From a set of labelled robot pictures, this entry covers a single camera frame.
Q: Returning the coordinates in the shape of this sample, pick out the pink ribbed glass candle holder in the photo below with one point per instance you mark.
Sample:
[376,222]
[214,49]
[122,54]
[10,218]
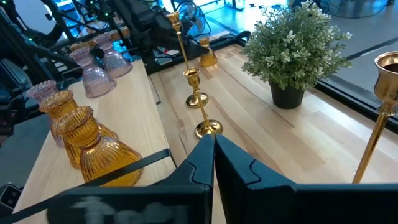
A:
[116,63]
[94,79]
[42,90]

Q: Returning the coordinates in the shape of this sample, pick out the short brass candlestick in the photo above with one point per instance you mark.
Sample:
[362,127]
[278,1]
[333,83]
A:
[209,127]

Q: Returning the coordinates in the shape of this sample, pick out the black background rig frame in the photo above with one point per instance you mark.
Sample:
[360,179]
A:
[21,46]

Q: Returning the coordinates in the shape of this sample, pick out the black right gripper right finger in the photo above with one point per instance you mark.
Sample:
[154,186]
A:
[295,205]

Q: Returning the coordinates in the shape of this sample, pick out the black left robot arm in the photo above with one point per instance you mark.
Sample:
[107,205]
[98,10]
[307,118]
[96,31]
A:
[149,28]

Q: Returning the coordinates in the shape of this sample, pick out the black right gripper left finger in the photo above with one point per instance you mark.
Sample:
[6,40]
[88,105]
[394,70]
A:
[140,205]

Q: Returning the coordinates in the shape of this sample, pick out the potted green plant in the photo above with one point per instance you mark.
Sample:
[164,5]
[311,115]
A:
[292,53]

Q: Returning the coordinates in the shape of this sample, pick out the wooden tray with black frame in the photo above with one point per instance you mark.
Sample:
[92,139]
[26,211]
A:
[130,109]

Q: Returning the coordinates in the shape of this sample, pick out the amber ribbed glass candle holder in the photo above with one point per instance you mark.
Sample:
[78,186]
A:
[59,107]
[208,57]
[105,158]

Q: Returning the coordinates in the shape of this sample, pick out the tall brass candlestick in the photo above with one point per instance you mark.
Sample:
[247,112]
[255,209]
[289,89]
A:
[198,100]
[387,84]

